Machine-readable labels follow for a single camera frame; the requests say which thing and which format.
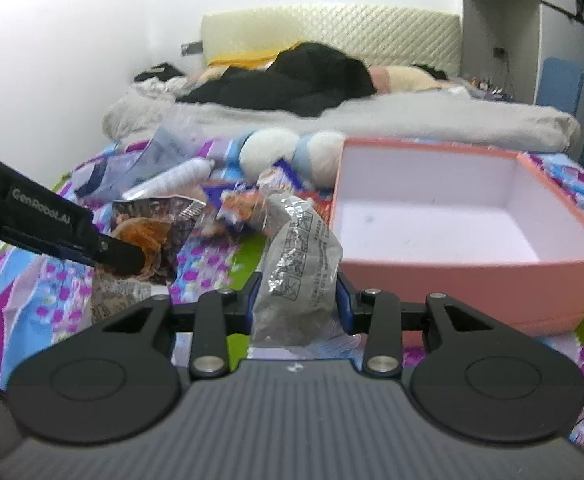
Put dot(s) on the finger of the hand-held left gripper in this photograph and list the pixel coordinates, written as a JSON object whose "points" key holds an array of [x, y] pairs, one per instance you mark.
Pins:
{"points": [[122, 257]]}

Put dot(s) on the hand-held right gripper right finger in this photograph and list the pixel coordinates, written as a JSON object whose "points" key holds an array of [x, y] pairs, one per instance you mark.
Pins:
{"points": [[343, 302]]}

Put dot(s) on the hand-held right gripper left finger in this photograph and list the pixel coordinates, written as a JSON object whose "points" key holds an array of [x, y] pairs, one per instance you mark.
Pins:
{"points": [[254, 300]]}

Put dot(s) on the dark brown snack packet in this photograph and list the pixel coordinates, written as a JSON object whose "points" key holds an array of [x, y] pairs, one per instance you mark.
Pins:
{"points": [[162, 240]]}

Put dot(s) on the silver foil snack packet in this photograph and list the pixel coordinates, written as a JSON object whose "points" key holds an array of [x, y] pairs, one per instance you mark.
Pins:
{"points": [[299, 260]]}

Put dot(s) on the pink cardboard box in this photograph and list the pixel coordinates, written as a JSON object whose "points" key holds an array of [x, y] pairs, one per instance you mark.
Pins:
{"points": [[421, 210]]}

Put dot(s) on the purple grey foil bag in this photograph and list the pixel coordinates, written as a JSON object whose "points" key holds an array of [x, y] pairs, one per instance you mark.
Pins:
{"points": [[117, 172]]}

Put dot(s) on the red and white snack packet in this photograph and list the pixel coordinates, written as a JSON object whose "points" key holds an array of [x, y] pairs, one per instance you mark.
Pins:
{"points": [[239, 210]]}

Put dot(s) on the white cylindrical bottle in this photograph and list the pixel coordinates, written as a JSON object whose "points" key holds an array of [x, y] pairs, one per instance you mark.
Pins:
{"points": [[177, 177]]}

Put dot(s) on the dark blue snack packet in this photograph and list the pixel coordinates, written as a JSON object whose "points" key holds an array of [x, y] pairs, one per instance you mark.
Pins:
{"points": [[287, 175]]}

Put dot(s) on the white and blue plush toy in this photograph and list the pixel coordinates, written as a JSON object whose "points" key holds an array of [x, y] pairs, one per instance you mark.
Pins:
{"points": [[272, 152]]}

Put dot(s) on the crumpled clothes heap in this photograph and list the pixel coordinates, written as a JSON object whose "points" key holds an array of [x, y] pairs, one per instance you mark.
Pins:
{"points": [[159, 72]]}

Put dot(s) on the grey blanket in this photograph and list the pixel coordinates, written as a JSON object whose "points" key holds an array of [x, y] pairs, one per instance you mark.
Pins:
{"points": [[421, 115]]}

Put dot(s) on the black clothing pile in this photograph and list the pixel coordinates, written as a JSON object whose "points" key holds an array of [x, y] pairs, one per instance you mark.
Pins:
{"points": [[302, 80]]}

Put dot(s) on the pink and cream pillow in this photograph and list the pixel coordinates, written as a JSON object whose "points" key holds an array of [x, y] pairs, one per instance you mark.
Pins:
{"points": [[401, 79]]}

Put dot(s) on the yellow cloth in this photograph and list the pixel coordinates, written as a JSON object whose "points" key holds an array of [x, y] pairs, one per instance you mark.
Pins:
{"points": [[242, 57]]}

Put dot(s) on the dark fluffy item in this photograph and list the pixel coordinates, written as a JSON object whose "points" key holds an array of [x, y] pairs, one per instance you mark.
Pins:
{"points": [[434, 71]]}

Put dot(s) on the row of small bottles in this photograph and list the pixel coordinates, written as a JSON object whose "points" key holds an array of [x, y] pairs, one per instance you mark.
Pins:
{"points": [[489, 85]]}

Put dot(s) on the cream quilted headboard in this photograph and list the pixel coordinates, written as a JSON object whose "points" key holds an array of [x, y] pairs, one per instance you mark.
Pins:
{"points": [[371, 30]]}

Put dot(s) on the blue foam pad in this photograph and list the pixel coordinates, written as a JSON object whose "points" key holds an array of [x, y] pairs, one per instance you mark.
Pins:
{"points": [[561, 85]]}

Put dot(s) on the white wardrobe cabinet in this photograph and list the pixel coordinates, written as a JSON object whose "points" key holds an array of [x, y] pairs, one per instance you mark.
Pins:
{"points": [[521, 20]]}

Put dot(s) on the grey wall fitting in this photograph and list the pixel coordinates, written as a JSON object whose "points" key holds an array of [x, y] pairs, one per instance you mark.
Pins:
{"points": [[191, 49]]}

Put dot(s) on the wall socket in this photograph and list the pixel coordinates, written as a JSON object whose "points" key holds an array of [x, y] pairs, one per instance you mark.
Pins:
{"points": [[498, 52]]}

